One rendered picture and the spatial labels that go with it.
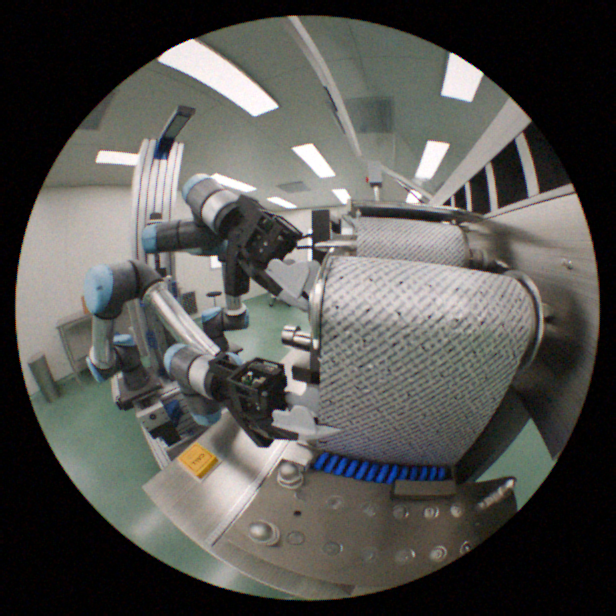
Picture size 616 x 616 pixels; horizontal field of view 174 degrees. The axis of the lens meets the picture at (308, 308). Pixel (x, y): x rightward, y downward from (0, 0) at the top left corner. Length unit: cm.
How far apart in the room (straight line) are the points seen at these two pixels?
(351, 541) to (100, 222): 384
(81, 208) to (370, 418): 384
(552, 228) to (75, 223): 396
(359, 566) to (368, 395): 23
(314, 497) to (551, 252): 47
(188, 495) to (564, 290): 70
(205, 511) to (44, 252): 358
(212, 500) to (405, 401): 40
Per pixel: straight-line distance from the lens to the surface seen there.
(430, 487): 32
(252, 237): 28
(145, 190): 114
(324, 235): 53
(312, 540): 29
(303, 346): 31
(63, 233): 369
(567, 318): 32
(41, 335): 375
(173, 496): 50
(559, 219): 35
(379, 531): 30
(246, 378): 28
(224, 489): 47
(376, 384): 21
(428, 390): 23
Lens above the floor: 132
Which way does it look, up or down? 16 degrees down
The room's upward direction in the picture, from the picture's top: straight up
